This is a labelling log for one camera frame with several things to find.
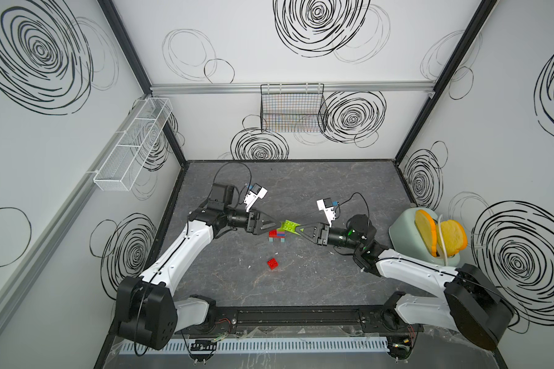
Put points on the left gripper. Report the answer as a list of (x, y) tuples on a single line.
[(253, 226)]

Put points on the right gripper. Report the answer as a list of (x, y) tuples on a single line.
[(321, 234)]

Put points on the red long lego brick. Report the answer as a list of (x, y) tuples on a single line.
[(273, 234)]

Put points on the long green lego brick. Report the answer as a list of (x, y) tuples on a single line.
[(289, 226)]

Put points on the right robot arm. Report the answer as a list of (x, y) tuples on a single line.
[(459, 299)]

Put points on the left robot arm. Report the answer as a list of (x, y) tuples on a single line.
[(146, 312)]

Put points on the small red lego brick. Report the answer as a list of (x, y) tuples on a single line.
[(272, 263)]

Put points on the mint green toaster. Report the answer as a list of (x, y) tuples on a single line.
[(406, 239)]

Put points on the left toast slice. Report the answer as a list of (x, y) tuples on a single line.
[(426, 227)]

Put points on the toast slice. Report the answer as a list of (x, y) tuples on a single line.
[(453, 237), (426, 227)]

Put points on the right toast slice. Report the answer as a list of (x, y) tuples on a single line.
[(453, 237)]

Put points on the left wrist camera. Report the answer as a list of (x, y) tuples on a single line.
[(255, 192)]

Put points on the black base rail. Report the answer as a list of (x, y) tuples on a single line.
[(368, 319)]

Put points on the black wire basket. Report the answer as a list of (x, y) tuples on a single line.
[(292, 108)]

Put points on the white wire shelf basket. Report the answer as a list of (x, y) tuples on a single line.
[(138, 136)]

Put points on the grey slotted cable duct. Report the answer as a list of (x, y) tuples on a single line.
[(266, 346)]

